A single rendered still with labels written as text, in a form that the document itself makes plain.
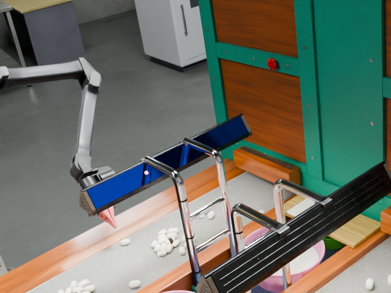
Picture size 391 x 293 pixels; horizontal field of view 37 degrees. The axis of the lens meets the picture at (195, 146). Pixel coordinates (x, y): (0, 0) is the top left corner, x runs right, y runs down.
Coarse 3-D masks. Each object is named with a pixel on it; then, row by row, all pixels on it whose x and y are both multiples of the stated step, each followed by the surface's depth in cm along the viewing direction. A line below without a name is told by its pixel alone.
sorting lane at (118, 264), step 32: (256, 192) 220; (288, 192) 217; (160, 224) 211; (192, 224) 208; (224, 224) 205; (96, 256) 199; (128, 256) 196; (160, 256) 194; (64, 288) 186; (96, 288) 184; (128, 288) 182
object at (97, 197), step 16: (224, 128) 190; (240, 128) 193; (176, 144) 182; (208, 144) 186; (224, 144) 189; (160, 160) 178; (176, 160) 180; (192, 160) 182; (112, 176) 170; (128, 176) 172; (144, 176) 174; (160, 176) 176; (80, 192) 165; (96, 192) 166; (112, 192) 168; (128, 192) 170; (96, 208) 165
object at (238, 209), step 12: (276, 180) 154; (288, 180) 151; (276, 192) 154; (300, 192) 146; (312, 192) 144; (240, 204) 144; (276, 204) 156; (324, 204) 140; (240, 216) 148; (252, 216) 140; (264, 216) 138; (276, 216) 158; (240, 228) 149; (276, 228) 134; (288, 228) 134; (240, 240) 150; (288, 264) 165; (288, 276) 167; (252, 288) 159
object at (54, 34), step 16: (16, 0) 714; (32, 0) 698; (48, 0) 681; (64, 0) 666; (16, 16) 760; (32, 16) 655; (48, 16) 664; (64, 16) 673; (16, 32) 767; (32, 32) 661; (48, 32) 670; (64, 32) 679; (48, 48) 676; (64, 48) 686; (80, 48) 695; (48, 64) 682
